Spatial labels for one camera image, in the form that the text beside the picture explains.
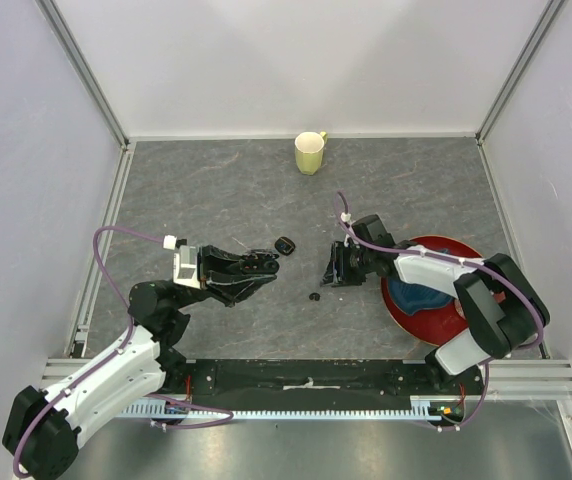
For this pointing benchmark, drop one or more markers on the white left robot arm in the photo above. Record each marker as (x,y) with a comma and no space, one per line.
(47,428)

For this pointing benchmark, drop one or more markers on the black case with gold line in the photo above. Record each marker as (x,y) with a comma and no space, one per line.
(284,246)

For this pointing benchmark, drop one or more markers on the red round plate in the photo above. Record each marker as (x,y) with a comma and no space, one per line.
(434,327)

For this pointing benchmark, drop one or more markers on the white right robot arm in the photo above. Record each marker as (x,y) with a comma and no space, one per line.
(502,310)

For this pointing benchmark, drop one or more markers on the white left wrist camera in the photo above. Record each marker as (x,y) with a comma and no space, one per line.
(185,262)

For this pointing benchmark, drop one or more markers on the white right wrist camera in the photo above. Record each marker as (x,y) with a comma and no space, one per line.
(345,223)

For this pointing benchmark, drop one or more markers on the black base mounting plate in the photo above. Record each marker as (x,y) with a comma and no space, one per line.
(314,385)

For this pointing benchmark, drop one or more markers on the aluminium frame post left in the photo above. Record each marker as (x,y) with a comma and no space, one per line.
(66,38)

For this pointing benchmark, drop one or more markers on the pale green mug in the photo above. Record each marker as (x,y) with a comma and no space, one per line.
(309,151)

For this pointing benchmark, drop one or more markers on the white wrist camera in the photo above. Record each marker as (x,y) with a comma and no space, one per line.
(185,262)
(345,223)

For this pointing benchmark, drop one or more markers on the aluminium frame post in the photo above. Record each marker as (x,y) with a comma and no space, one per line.
(66,38)
(534,41)

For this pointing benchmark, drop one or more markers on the aluminium frame post right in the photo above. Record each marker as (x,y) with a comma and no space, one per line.
(534,41)

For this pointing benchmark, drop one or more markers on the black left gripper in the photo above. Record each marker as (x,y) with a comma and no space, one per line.
(214,268)

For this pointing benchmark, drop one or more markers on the blue leaf-shaped dish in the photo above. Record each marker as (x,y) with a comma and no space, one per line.
(416,297)

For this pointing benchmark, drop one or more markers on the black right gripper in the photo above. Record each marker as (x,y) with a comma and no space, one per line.
(337,272)

